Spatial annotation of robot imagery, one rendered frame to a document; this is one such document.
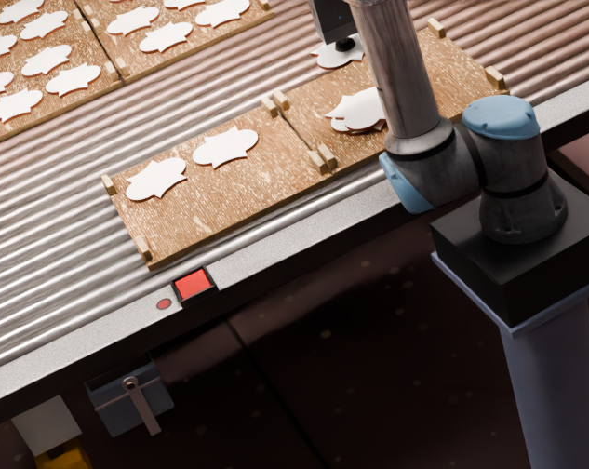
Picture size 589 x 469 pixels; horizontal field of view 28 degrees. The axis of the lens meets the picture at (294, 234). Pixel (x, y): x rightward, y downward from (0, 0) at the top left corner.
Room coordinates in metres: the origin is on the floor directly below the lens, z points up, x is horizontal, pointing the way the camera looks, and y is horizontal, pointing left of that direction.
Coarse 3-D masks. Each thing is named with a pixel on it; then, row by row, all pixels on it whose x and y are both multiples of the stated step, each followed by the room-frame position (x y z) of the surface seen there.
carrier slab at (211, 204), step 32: (224, 128) 2.19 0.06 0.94; (256, 128) 2.15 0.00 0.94; (288, 128) 2.11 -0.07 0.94; (160, 160) 2.16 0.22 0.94; (192, 160) 2.12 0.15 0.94; (256, 160) 2.03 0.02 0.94; (288, 160) 1.99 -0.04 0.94; (192, 192) 2.00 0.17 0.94; (224, 192) 1.96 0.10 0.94; (256, 192) 1.93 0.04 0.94; (288, 192) 1.89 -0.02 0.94; (128, 224) 1.97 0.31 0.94; (160, 224) 1.93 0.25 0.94; (192, 224) 1.90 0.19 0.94; (224, 224) 1.86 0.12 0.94; (160, 256) 1.83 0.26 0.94
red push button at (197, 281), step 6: (186, 276) 1.75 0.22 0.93; (192, 276) 1.75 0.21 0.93; (198, 276) 1.74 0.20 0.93; (204, 276) 1.73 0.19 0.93; (180, 282) 1.74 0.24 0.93; (186, 282) 1.74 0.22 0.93; (192, 282) 1.73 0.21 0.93; (198, 282) 1.72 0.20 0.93; (204, 282) 1.72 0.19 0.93; (180, 288) 1.72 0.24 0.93; (186, 288) 1.72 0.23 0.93; (192, 288) 1.71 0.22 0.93; (198, 288) 1.71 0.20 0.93; (186, 294) 1.70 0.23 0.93; (192, 294) 1.70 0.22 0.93
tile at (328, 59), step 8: (360, 40) 2.05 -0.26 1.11; (320, 48) 2.07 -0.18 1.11; (328, 48) 2.06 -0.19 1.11; (352, 48) 2.03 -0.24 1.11; (360, 48) 2.02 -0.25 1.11; (320, 56) 2.04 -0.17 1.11; (328, 56) 2.03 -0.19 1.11; (336, 56) 2.02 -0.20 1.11; (344, 56) 2.01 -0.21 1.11; (352, 56) 2.00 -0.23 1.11; (360, 56) 1.99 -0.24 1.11; (320, 64) 2.01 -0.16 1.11; (328, 64) 2.00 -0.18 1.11; (336, 64) 1.99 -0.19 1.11; (344, 64) 1.99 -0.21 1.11
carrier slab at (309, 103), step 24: (432, 48) 2.21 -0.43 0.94; (456, 48) 2.18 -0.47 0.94; (336, 72) 2.26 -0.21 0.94; (360, 72) 2.22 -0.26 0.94; (432, 72) 2.13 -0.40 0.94; (456, 72) 2.09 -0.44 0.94; (480, 72) 2.06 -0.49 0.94; (288, 96) 2.23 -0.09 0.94; (312, 96) 2.20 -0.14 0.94; (336, 96) 2.16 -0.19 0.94; (456, 96) 2.01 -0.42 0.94; (480, 96) 1.98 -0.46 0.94; (288, 120) 2.14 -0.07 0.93; (312, 120) 2.11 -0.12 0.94; (456, 120) 1.94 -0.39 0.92; (312, 144) 2.02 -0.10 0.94; (336, 144) 1.99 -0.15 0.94; (360, 144) 1.96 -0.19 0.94; (336, 168) 1.91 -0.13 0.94
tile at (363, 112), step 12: (348, 96) 2.11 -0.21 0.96; (360, 96) 2.09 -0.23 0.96; (372, 96) 2.08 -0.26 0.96; (348, 108) 2.06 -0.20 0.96; (360, 108) 2.05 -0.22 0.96; (372, 108) 2.03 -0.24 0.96; (348, 120) 2.02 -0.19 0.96; (360, 120) 2.01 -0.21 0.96; (372, 120) 1.99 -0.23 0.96; (384, 120) 1.98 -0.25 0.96
